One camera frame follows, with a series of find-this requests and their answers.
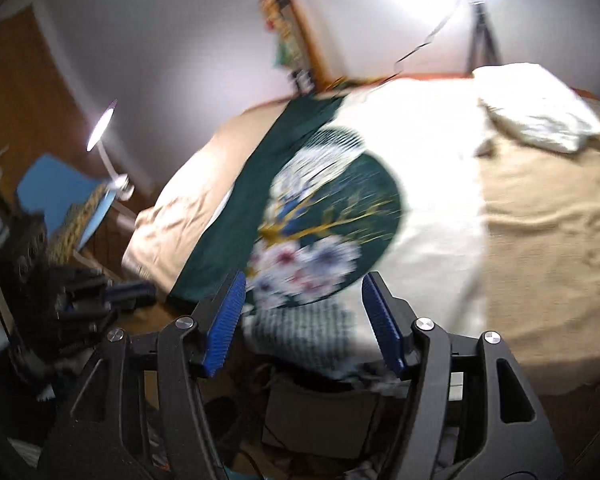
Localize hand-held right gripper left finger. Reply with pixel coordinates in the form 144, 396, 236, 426
37, 270, 248, 480

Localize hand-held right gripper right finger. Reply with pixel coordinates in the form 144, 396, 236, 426
361, 271, 567, 480

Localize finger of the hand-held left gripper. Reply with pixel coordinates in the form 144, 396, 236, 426
57, 307, 121, 343
62, 267, 157, 311

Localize green and white printed shirt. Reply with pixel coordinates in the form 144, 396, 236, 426
167, 77, 496, 378

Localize woven patterned cloth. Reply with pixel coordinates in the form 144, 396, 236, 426
47, 184, 112, 265

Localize blue chair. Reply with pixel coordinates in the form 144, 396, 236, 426
16, 154, 143, 281

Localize white desk lamp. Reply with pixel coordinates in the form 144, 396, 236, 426
85, 98, 137, 202

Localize wooden door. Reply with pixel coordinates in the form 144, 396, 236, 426
0, 5, 148, 216

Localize beige blanket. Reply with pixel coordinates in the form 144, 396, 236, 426
121, 77, 600, 397

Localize green striped white pillow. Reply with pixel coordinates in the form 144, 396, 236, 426
472, 62, 600, 153

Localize black tripod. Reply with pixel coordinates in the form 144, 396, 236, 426
466, 0, 503, 72

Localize black ring light cable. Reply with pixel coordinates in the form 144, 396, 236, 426
394, 2, 462, 78

